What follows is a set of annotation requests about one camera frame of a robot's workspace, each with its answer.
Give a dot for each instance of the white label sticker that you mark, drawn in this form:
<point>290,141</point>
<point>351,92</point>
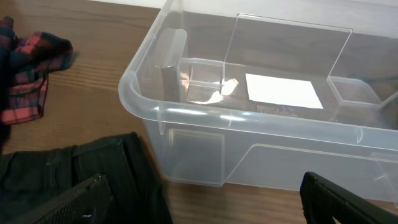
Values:
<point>282,91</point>

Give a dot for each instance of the black pants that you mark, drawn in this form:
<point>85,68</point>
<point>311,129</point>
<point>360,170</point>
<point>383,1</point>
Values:
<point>29,179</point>

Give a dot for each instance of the red plaid flannel shirt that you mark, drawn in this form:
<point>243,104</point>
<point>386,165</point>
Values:
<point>25,68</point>

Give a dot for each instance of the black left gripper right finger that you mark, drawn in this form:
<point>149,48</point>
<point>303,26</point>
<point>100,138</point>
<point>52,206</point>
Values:
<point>324,202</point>

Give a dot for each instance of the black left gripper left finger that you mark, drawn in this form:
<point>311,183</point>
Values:
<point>87,202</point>

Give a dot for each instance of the clear plastic storage bin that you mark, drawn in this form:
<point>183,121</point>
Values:
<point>187,81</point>

